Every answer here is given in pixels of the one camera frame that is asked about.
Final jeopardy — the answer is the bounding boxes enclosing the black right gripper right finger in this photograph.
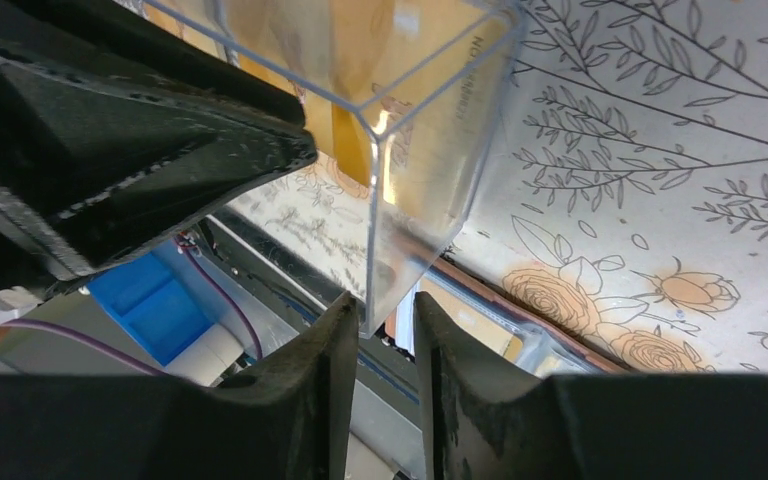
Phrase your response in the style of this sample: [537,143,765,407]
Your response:
[413,292,768,479]

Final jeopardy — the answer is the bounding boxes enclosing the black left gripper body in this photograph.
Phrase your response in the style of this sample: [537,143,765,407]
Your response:
[0,167,93,296]

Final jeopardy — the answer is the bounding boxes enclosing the clear acrylic card box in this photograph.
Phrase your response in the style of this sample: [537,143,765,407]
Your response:
[145,1,523,338]

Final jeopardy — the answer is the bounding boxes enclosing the white spray bottle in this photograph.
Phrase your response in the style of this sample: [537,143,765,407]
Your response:
[164,324,245,386]

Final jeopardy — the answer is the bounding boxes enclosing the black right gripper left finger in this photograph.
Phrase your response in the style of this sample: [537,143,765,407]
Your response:
[0,291,361,480]

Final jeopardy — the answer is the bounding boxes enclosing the floral patterned table mat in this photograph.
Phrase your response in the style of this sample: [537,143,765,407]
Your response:
[224,0,768,392]

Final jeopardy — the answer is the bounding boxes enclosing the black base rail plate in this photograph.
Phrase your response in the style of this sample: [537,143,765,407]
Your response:
[197,209,426,479]

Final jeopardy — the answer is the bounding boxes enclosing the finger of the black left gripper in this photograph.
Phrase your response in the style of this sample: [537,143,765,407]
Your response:
[0,35,316,275]

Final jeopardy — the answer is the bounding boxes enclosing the yellow credit cards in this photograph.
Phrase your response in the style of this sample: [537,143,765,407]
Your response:
[153,1,520,229]

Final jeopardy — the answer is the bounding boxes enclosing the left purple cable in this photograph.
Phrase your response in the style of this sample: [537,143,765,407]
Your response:
[0,233,265,379]

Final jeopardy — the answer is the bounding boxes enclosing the blue storage bin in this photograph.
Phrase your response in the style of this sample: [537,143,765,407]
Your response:
[87,241,213,366]

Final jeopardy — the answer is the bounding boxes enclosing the tan leather card holder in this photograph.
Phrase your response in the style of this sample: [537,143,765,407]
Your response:
[381,258,628,378]

